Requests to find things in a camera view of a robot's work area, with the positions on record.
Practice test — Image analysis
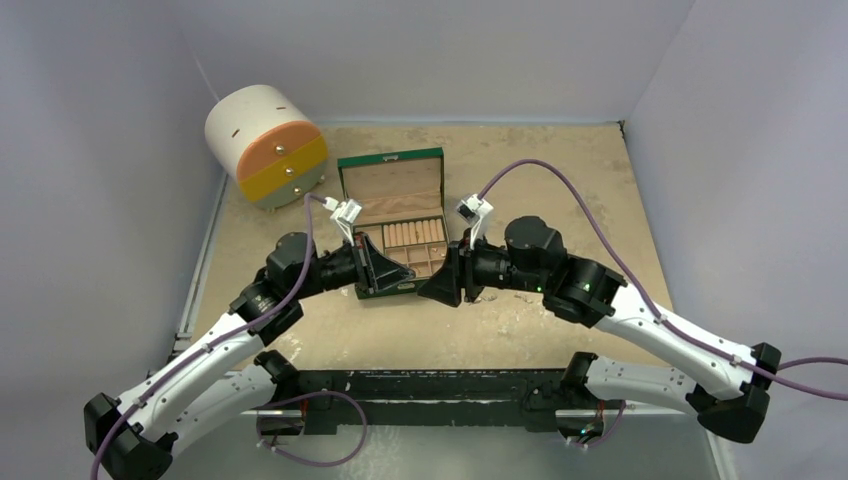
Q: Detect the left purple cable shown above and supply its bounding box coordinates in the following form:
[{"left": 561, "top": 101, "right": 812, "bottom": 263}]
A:
[{"left": 89, "top": 193, "right": 340, "bottom": 480}]

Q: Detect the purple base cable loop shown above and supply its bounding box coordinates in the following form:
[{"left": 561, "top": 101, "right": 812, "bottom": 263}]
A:
[{"left": 256, "top": 389, "right": 369, "bottom": 468}]

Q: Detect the round three-drawer jewelry cabinet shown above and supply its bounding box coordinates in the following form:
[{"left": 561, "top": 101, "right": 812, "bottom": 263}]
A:
[{"left": 204, "top": 85, "right": 329, "bottom": 210}]

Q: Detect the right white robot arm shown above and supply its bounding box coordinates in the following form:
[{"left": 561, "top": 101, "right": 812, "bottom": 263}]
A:
[{"left": 418, "top": 216, "right": 781, "bottom": 444}]

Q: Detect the green removable jewelry tray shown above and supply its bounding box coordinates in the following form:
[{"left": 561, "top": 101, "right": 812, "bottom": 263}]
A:
[{"left": 356, "top": 217, "right": 449, "bottom": 281}]

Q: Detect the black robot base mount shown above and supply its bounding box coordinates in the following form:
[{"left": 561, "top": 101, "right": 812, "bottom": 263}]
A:
[{"left": 253, "top": 351, "right": 621, "bottom": 437}]

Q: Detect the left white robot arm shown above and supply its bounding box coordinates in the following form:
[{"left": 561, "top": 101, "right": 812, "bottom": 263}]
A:
[{"left": 84, "top": 232, "right": 414, "bottom": 479}]

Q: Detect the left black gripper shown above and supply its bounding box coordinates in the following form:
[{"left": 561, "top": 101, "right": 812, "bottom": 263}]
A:
[{"left": 293, "top": 231, "right": 415, "bottom": 300}]

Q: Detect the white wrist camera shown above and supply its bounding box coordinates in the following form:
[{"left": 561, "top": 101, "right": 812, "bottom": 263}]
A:
[
  {"left": 456, "top": 194, "right": 494, "bottom": 250},
  {"left": 323, "top": 197, "right": 363, "bottom": 244}
]

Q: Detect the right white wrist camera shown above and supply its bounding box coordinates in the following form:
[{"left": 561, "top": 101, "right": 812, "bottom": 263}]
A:
[{"left": 456, "top": 194, "right": 494, "bottom": 250}]

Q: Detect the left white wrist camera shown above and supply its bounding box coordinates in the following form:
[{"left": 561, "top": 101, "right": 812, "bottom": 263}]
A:
[{"left": 323, "top": 197, "right": 363, "bottom": 244}]

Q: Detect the green jewelry box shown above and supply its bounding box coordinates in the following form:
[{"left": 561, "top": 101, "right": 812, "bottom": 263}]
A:
[{"left": 337, "top": 147, "right": 450, "bottom": 300}]

